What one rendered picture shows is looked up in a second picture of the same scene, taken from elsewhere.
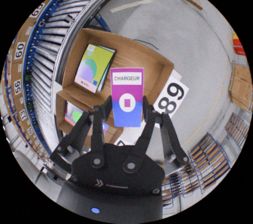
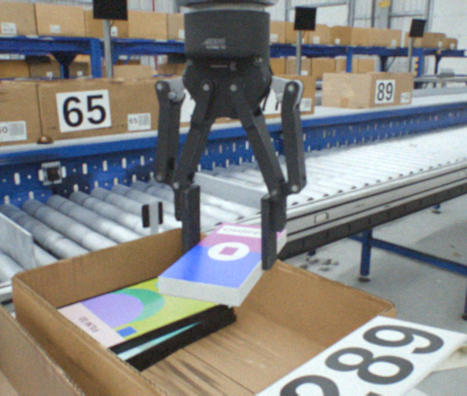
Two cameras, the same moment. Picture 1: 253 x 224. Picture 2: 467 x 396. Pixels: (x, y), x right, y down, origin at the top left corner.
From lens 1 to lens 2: 54 cm
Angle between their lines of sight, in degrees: 92
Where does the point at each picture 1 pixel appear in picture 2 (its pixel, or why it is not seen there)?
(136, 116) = (237, 269)
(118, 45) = (244, 313)
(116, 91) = (216, 238)
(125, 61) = (246, 344)
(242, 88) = not seen: outside the picture
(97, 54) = not seen: hidden behind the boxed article
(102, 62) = (186, 306)
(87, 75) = (119, 313)
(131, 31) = not seen: outside the picture
